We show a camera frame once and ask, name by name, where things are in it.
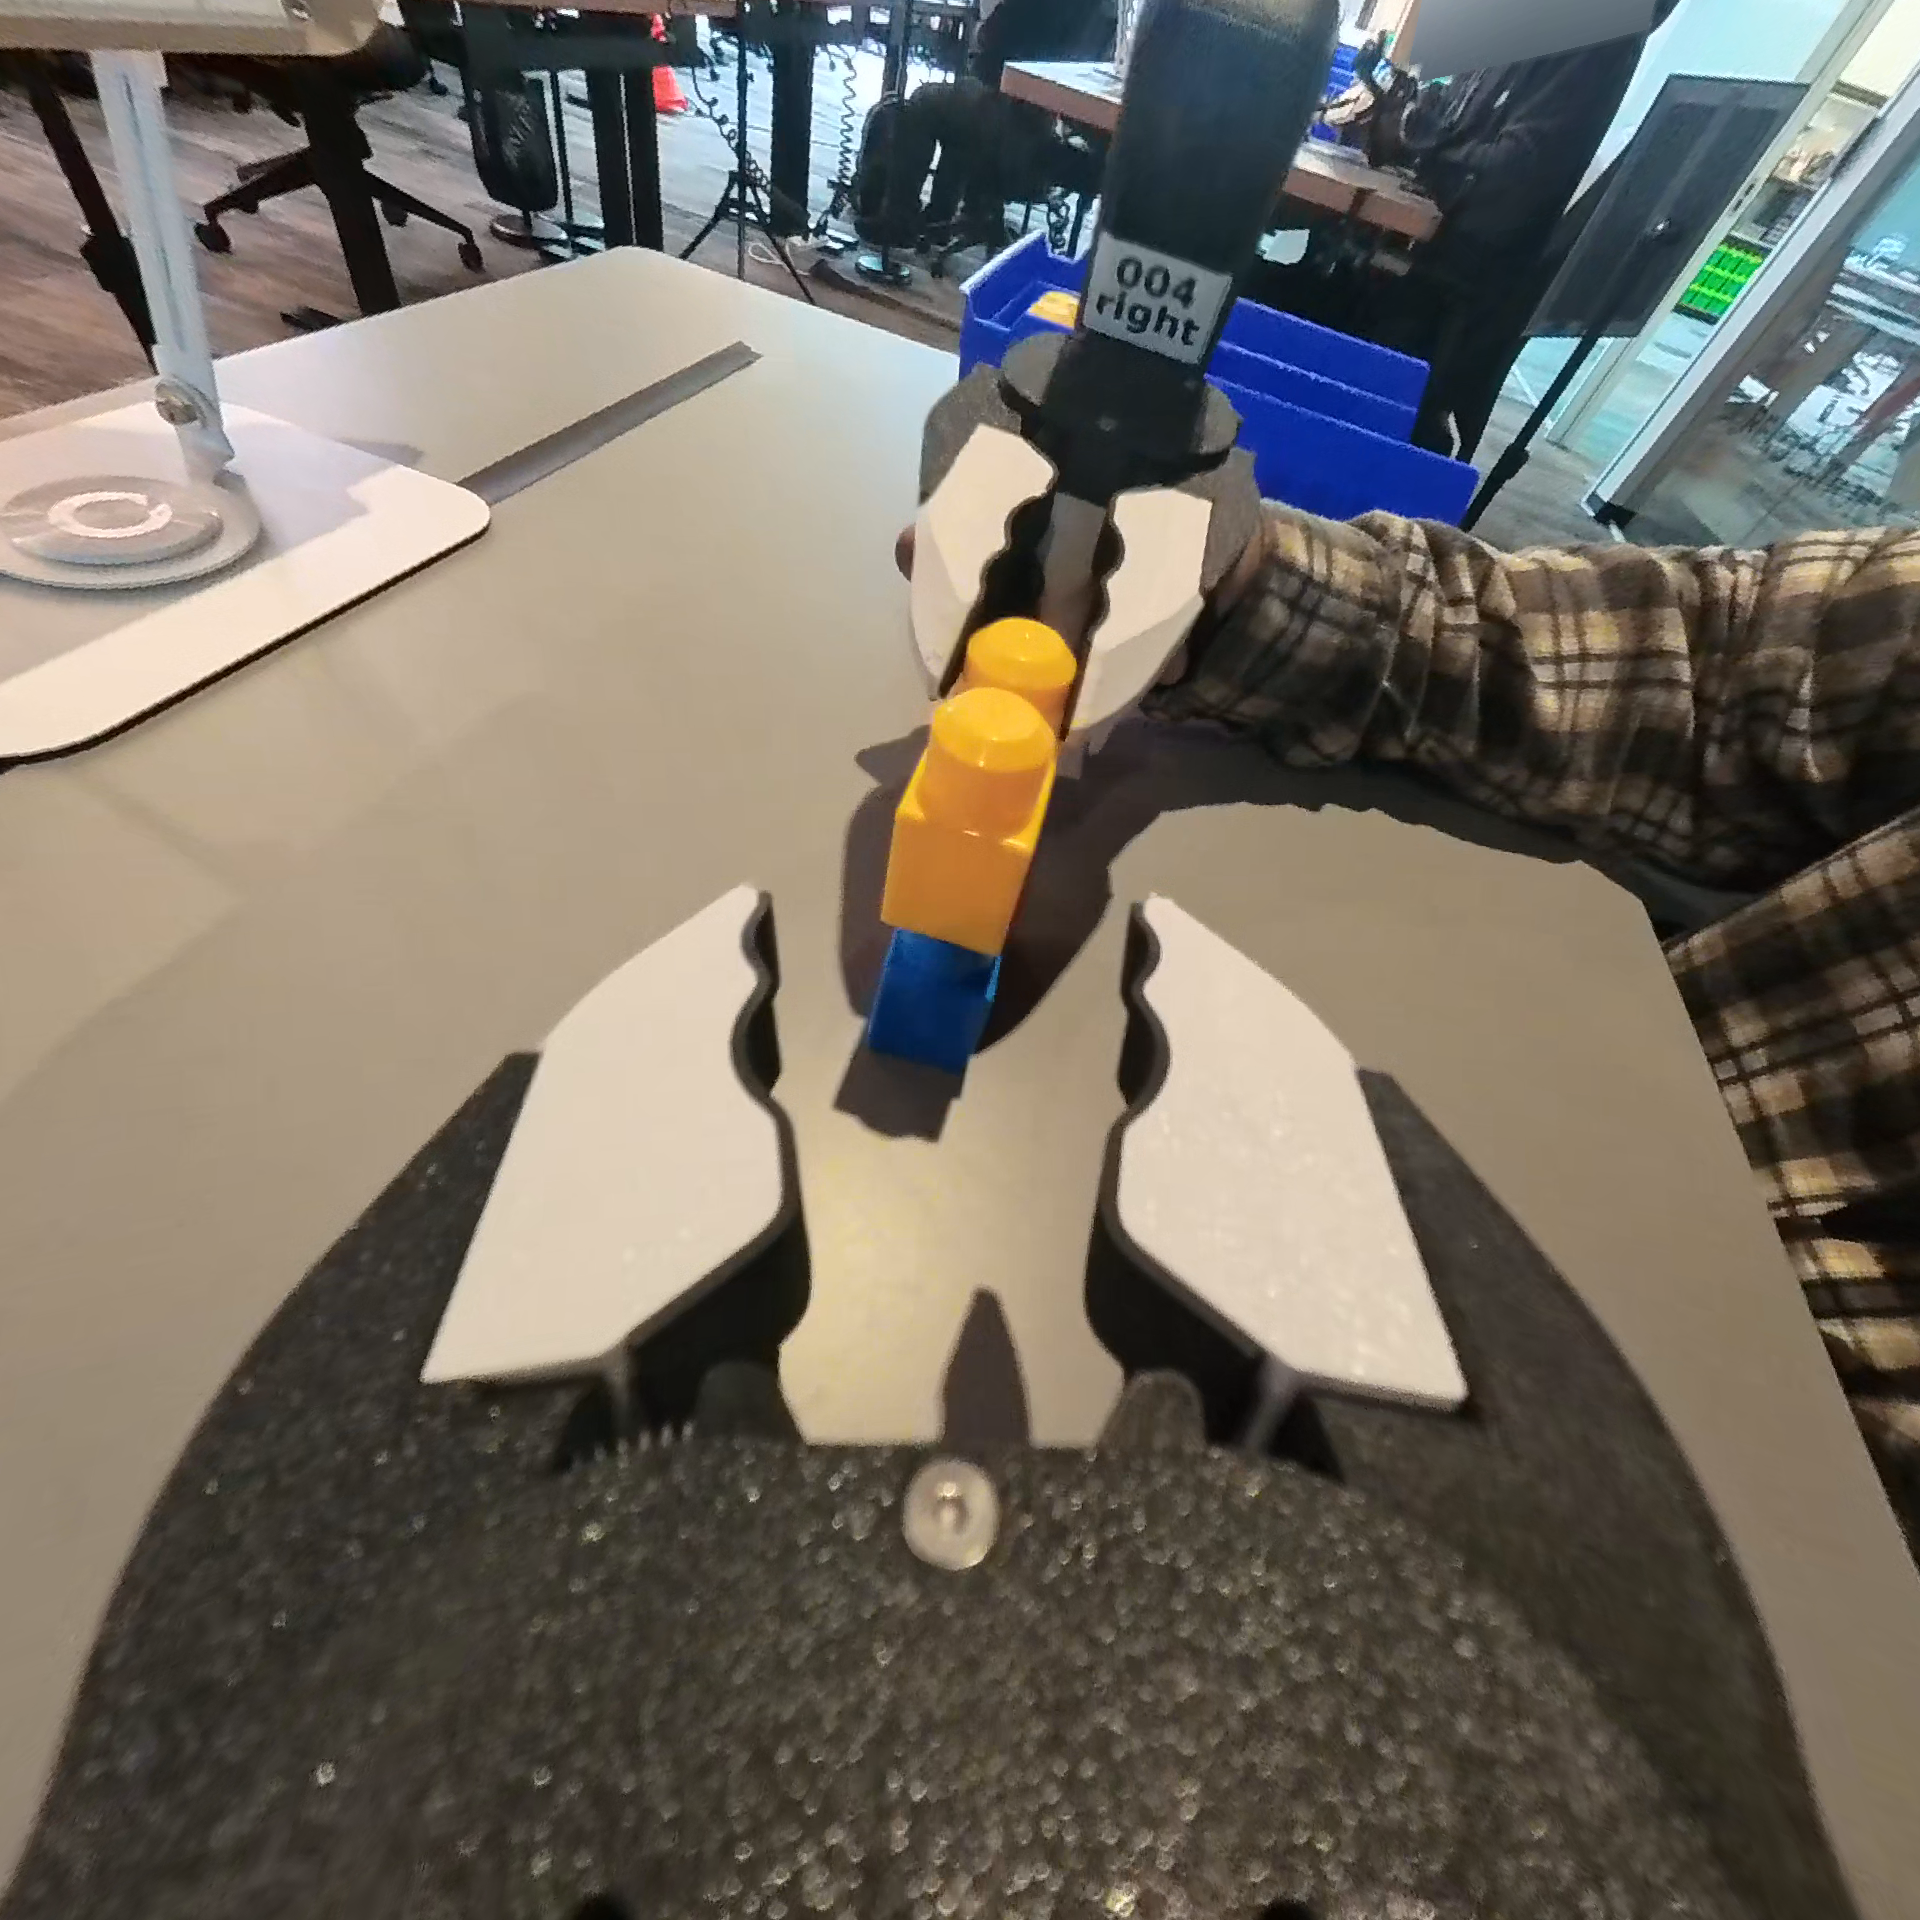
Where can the black tripod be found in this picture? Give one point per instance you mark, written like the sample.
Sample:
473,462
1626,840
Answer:
743,202

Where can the small blue single-stud block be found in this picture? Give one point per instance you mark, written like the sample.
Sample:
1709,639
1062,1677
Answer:
921,1014

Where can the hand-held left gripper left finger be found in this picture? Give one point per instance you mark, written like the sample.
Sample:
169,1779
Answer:
615,1170

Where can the person's right forearm plaid sleeve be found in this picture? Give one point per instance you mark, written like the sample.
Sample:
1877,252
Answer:
1501,660

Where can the blue plastic bin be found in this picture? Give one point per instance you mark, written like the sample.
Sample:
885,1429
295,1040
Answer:
1351,434

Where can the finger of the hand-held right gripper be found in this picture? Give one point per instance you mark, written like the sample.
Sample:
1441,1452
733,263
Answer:
1164,599
963,523

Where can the green lit sign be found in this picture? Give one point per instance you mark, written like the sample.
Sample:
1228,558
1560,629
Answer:
1726,281

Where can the orange traffic cone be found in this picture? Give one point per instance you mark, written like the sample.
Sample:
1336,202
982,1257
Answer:
672,91

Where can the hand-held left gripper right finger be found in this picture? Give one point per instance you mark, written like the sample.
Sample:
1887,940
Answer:
1276,1199

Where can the orange two-stud mega block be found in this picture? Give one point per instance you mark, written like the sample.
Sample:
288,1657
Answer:
963,840

